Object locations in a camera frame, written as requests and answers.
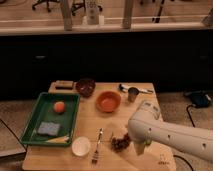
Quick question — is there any yellow wedge in tray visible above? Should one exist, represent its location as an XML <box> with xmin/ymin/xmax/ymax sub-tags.
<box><xmin>46</xmin><ymin>136</ymin><xmax>69</xmax><ymax>143</ymax></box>

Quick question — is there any metal cup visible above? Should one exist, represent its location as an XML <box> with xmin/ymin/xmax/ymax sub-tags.
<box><xmin>128</xmin><ymin>87</ymin><xmax>139</xmax><ymax>102</ymax></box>

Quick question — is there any green plastic tray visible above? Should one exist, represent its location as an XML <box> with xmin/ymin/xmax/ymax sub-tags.
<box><xmin>20</xmin><ymin>92</ymin><xmax>80</xmax><ymax>147</ymax></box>

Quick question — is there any orange-red bowl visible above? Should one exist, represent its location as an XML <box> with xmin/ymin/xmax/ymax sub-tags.
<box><xmin>96</xmin><ymin>91</ymin><xmax>121</xmax><ymax>113</ymax></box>

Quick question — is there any black cable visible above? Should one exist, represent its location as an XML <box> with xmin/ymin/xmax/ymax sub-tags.
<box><xmin>173</xmin><ymin>103</ymin><xmax>198</xmax><ymax>171</ymax></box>

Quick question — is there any metal fork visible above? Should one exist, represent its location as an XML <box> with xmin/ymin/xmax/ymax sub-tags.
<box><xmin>91</xmin><ymin>128</ymin><xmax>103</xmax><ymax>164</ymax></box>

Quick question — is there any dark blue device on floor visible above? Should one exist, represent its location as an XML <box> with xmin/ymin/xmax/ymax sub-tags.
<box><xmin>184</xmin><ymin>91</ymin><xmax>211</xmax><ymax>108</ymax></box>

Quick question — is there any brown wooden block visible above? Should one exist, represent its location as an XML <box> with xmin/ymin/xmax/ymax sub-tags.
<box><xmin>55</xmin><ymin>80</ymin><xmax>74</xmax><ymax>90</ymax></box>

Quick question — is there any white small bowl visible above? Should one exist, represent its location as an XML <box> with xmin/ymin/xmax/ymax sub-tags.
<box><xmin>72</xmin><ymin>137</ymin><xmax>91</xmax><ymax>157</ymax></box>

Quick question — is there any black white handled utensil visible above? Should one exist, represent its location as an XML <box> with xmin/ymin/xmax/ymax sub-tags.
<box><xmin>118</xmin><ymin>84</ymin><xmax>154</xmax><ymax>94</ymax></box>

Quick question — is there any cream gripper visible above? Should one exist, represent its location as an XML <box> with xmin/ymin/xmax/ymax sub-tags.
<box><xmin>134</xmin><ymin>140</ymin><xmax>152</xmax><ymax>155</ymax></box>

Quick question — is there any blue sponge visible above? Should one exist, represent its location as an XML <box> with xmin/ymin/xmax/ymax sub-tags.
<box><xmin>37</xmin><ymin>122</ymin><xmax>60</xmax><ymax>136</ymax></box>

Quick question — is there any dark maroon bowl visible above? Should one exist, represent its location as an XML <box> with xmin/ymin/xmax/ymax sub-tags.
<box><xmin>75</xmin><ymin>78</ymin><xmax>96</xmax><ymax>97</ymax></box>

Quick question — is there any dark grape bunch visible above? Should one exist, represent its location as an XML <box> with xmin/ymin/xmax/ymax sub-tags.
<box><xmin>110</xmin><ymin>134</ymin><xmax>131</xmax><ymax>152</ymax></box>

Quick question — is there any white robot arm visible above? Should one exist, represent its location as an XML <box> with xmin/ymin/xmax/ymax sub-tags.
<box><xmin>127</xmin><ymin>101</ymin><xmax>213</xmax><ymax>162</ymax></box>

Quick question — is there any orange fruit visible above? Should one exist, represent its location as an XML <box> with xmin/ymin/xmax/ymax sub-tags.
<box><xmin>53</xmin><ymin>101</ymin><xmax>65</xmax><ymax>114</ymax></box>

